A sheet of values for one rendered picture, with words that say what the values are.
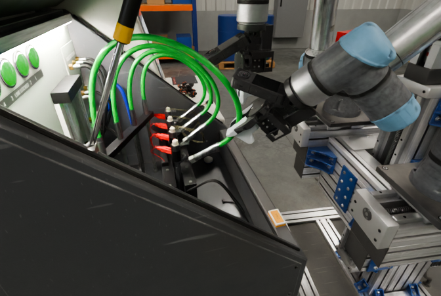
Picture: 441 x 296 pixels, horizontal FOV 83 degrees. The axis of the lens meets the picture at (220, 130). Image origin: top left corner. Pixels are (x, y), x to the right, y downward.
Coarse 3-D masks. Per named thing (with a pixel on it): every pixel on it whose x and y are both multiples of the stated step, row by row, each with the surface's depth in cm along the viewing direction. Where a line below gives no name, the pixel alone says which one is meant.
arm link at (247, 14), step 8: (240, 8) 58; (248, 8) 56; (256, 8) 56; (264, 8) 57; (240, 16) 58; (248, 16) 57; (256, 16) 57; (264, 16) 58; (248, 24) 59; (256, 24) 59
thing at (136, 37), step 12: (132, 36) 52; (144, 36) 52; (156, 36) 52; (108, 48) 54; (180, 48) 52; (96, 60) 56; (204, 60) 53; (96, 72) 58; (216, 72) 54; (228, 84) 55; (240, 108) 58
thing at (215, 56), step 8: (240, 32) 64; (232, 40) 62; (240, 40) 61; (216, 48) 64; (224, 48) 61; (232, 48) 61; (240, 48) 62; (208, 56) 62; (216, 56) 61; (224, 56) 62; (216, 64) 62
